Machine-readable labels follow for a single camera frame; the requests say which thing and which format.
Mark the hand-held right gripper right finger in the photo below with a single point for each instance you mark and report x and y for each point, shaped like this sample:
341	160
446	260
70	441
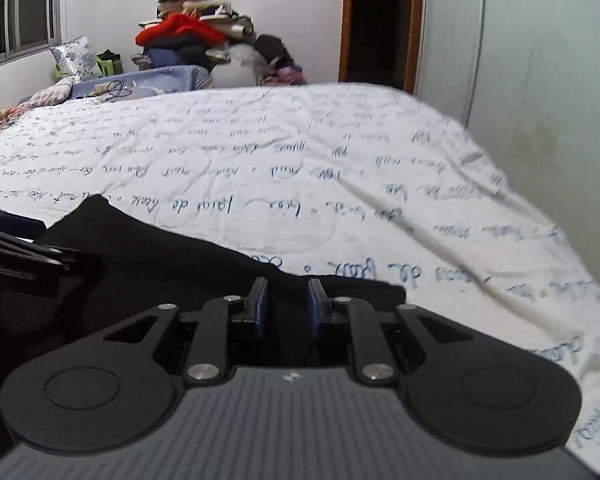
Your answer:
315	310

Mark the white floral pillow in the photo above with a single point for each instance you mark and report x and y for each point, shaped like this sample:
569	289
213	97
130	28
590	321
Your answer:
75	57

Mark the blue blanket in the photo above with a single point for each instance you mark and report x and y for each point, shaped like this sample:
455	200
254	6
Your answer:
170	77

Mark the frosted glass door with stickers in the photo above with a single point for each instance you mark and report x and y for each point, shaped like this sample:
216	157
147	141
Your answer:
450	35

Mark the green plastic stool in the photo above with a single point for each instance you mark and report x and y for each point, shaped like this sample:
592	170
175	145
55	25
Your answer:
109	65

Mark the colourful floral cloth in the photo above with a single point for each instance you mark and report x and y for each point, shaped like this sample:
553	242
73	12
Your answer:
45	97

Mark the plain frosted glass wardrobe door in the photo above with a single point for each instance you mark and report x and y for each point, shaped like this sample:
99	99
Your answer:
555	85

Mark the black pants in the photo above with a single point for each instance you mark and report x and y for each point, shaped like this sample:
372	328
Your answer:
155	260

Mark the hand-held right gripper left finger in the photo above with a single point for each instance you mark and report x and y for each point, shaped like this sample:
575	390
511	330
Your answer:
260	310

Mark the pile of clothes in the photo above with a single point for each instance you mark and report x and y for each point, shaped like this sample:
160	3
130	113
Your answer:
180	27

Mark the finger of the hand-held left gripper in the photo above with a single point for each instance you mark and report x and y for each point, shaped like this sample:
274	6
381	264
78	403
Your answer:
15	225
30	265

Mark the white script-printed bedsheet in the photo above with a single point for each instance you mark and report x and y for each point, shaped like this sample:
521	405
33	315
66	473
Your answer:
330	160

